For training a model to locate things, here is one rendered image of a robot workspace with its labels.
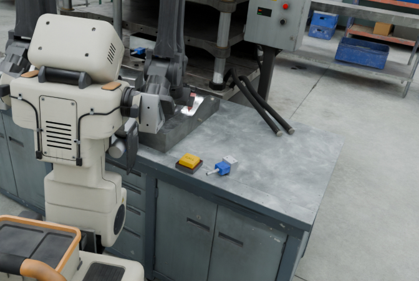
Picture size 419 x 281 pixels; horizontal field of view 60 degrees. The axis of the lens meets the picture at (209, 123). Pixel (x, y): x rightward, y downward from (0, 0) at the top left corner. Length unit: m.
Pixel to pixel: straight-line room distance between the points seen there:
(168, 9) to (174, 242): 1.09
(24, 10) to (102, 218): 0.67
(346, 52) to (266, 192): 3.81
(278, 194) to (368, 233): 1.35
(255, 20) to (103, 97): 1.30
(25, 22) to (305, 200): 1.08
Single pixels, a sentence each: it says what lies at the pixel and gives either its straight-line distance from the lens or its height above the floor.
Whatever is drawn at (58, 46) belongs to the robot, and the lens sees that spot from 1.03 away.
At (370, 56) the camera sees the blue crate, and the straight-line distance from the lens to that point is 5.02.
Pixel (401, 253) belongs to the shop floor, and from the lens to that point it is 2.63.
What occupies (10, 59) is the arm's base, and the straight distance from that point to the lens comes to 1.22.
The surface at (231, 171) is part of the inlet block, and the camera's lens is 1.41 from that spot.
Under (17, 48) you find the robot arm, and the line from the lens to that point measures 1.24.
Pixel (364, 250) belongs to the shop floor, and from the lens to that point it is 2.52.
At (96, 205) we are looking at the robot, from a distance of 1.21.
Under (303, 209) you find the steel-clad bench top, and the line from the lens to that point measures 1.35.
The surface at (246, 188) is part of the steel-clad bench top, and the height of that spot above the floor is 0.80.
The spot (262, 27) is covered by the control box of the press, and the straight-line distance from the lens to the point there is 2.08.
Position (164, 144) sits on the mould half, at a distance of 1.49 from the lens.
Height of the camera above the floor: 1.64
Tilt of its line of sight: 29 degrees down
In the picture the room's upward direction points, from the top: 6 degrees clockwise
